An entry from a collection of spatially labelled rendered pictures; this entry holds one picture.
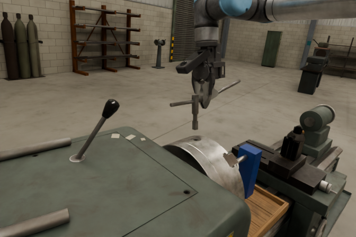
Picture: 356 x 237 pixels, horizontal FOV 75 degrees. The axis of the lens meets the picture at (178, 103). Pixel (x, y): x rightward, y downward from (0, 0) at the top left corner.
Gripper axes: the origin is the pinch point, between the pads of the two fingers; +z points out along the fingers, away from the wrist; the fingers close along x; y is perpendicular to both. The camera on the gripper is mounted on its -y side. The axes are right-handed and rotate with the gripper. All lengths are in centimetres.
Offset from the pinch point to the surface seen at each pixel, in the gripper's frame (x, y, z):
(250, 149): 0.1, 29.1, 23.8
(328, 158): -6, 108, 51
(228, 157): -9.9, 0.9, 15.5
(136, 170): -7.3, -29.8, 10.1
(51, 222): -14, -49, 10
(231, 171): -13.1, -2.0, 17.9
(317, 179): -17, 57, 41
